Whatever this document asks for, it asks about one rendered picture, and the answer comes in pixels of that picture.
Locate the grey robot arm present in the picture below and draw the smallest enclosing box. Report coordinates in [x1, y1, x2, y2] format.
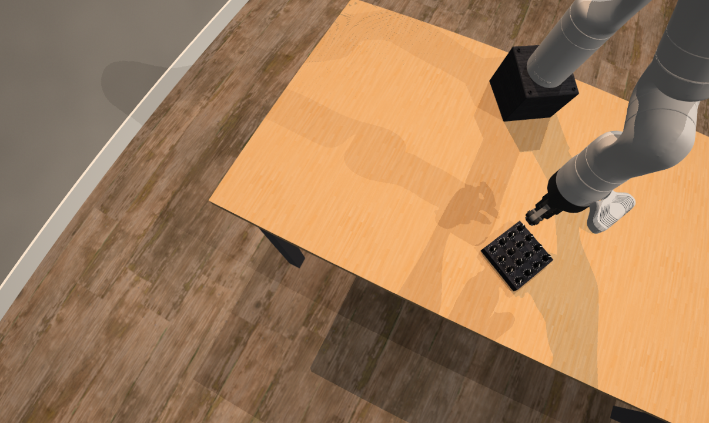
[527, 0, 709, 234]

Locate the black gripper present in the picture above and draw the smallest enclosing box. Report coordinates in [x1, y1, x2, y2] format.
[525, 171, 589, 226]

